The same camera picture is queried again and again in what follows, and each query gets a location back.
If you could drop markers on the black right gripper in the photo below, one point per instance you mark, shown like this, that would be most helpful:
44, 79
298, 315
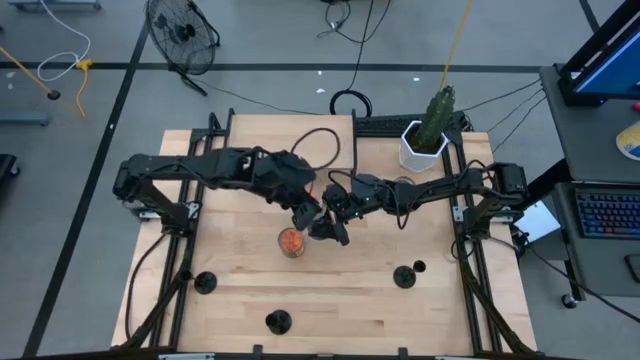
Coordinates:
345, 200

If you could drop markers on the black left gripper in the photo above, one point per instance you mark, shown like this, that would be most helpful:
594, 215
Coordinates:
305, 215

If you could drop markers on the glass candle jar orange wax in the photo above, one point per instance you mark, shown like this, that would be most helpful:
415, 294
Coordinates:
291, 243

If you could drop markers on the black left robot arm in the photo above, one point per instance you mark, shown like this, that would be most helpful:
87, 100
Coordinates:
200, 167

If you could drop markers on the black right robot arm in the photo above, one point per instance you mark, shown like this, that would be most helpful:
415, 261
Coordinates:
450, 187

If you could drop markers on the wooden shelf riser black legs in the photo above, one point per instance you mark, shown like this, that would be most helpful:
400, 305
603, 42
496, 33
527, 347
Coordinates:
260, 132

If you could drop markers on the white plant pot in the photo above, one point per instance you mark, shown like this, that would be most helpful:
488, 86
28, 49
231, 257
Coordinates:
415, 160

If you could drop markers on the white flat box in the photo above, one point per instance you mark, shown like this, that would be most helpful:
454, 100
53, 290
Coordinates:
537, 222

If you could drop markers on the black floor fan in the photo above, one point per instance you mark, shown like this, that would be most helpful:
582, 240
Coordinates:
182, 35

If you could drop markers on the computer workstation cart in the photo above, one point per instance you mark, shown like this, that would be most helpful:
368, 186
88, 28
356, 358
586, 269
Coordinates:
590, 140

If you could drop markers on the backlit computer keyboard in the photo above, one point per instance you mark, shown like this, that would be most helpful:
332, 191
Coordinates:
610, 215

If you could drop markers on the grey metal floor foot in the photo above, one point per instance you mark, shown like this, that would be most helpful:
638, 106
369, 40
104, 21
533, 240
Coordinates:
25, 119
55, 5

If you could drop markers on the yellow and blue round disc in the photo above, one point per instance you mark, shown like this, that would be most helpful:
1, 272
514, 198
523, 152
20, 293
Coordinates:
631, 142

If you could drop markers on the computer monitor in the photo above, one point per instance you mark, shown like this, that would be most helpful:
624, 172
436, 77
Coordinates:
615, 70

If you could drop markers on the black aluminium table frame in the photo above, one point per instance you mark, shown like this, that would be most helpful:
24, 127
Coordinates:
200, 134

